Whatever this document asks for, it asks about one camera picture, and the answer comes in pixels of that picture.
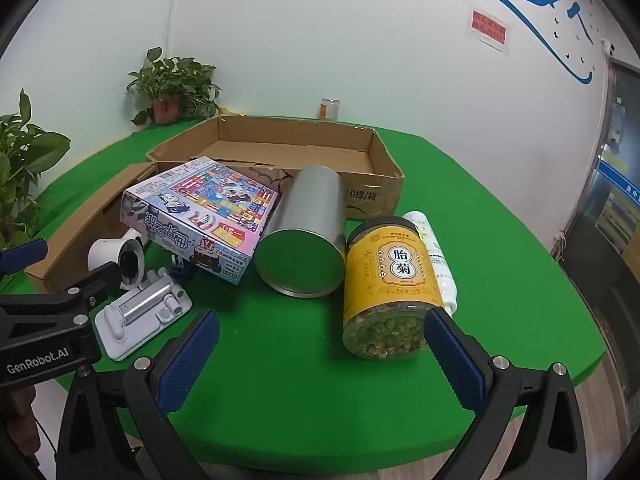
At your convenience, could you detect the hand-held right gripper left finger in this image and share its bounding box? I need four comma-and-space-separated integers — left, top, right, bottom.
56, 309, 222, 480

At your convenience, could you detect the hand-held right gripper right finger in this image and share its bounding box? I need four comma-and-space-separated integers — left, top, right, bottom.
422, 307, 589, 480

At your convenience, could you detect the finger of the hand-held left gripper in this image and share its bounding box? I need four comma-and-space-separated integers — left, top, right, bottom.
0, 260, 123, 328
0, 238, 49, 276

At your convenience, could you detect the white hair dryer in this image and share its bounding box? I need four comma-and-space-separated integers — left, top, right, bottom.
87, 227, 151, 291

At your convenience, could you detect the white phone stand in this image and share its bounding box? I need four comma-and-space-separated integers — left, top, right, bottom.
94, 268, 193, 362

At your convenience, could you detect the white plastic bottle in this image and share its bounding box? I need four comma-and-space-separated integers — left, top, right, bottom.
402, 211, 460, 318

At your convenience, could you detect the yellow label tea jar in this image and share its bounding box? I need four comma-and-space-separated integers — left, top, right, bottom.
342, 216, 446, 361

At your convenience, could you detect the colourful board game box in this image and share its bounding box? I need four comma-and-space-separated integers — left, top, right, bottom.
120, 156, 281, 286

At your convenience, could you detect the silver metal can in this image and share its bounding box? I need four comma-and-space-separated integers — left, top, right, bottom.
253, 165, 347, 299

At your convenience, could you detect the brown cardboard box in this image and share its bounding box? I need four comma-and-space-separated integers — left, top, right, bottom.
24, 115, 405, 293

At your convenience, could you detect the large leafy green plant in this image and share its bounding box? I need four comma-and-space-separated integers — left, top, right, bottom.
0, 89, 72, 251

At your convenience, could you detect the potted green plant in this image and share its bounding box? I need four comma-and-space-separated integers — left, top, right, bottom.
126, 47, 222, 126

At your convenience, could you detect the dark glass door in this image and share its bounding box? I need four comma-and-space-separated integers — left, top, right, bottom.
550, 57, 640, 411

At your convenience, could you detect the red wall sign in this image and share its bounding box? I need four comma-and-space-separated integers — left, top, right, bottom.
467, 0, 511, 53

